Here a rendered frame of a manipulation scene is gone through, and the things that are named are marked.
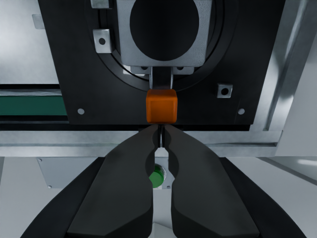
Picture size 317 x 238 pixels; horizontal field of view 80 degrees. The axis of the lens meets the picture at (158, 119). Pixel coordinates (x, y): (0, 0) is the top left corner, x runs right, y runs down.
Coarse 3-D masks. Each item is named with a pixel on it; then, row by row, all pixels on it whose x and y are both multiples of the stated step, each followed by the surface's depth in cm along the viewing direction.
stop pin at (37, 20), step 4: (32, 16) 19; (36, 16) 19; (40, 16) 19; (36, 20) 20; (40, 20) 20; (36, 24) 20; (40, 24) 20; (36, 28) 20; (40, 28) 20; (44, 28) 20
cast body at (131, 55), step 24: (120, 0) 9; (144, 0) 8; (168, 0) 8; (192, 0) 8; (120, 24) 9; (144, 24) 8; (168, 24) 8; (192, 24) 8; (120, 48) 10; (144, 48) 9; (168, 48) 9; (192, 48) 9; (144, 72) 13; (192, 72) 13
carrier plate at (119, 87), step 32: (64, 0) 18; (256, 0) 18; (64, 32) 20; (256, 32) 20; (64, 64) 21; (96, 64) 21; (224, 64) 21; (256, 64) 21; (64, 96) 23; (96, 96) 23; (128, 96) 23; (192, 96) 23; (256, 96) 23
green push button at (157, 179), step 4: (156, 168) 29; (156, 172) 28; (160, 172) 29; (152, 176) 29; (156, 176) 29; (160, 176) 29; (152, 180) 29; (156, 180) 29; (160, 180) 29; (156, 184) 29; (160, 184) 29
